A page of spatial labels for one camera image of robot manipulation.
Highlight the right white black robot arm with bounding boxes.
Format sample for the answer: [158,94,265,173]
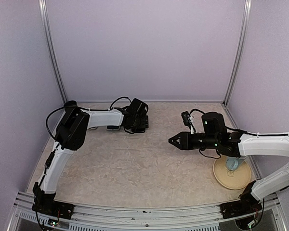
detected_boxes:
[168,111,289,214]

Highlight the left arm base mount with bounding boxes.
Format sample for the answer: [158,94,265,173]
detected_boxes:
[32,198,75,220]

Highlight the right aluminium frame post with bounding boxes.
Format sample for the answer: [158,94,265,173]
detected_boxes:
[223,0,252,107]

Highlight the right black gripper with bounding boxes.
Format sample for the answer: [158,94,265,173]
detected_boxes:
[169,131,219,150]

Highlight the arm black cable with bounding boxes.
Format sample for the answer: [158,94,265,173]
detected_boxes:
[225,126,289,138]
[45,96,133,140]

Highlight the front aluminium rail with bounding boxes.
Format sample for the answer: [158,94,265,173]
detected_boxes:
[7,190,286,231]

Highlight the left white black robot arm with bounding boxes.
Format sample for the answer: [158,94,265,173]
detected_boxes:
[33,98,149,214]

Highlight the light blue mug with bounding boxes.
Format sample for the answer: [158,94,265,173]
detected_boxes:
[226,156,247,171]

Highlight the light blue phone case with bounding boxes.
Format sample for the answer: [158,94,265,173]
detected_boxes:
[106,126,120,131]

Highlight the aluminium frame post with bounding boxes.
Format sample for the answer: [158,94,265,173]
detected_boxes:
[39,0,68,103]
[223,0,252,107]

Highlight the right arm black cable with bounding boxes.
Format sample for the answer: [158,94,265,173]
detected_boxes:
[225,126,289,138]

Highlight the beige round plate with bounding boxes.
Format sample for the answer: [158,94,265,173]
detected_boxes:
[213,155,251,190]

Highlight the left aluminium frame post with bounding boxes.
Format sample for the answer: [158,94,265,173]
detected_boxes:
[39,0,68,103]

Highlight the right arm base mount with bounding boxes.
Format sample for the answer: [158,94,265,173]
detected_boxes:
[220,194,263,219]

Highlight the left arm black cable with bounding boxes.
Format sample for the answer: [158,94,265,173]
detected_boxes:
[45,96,133,140]

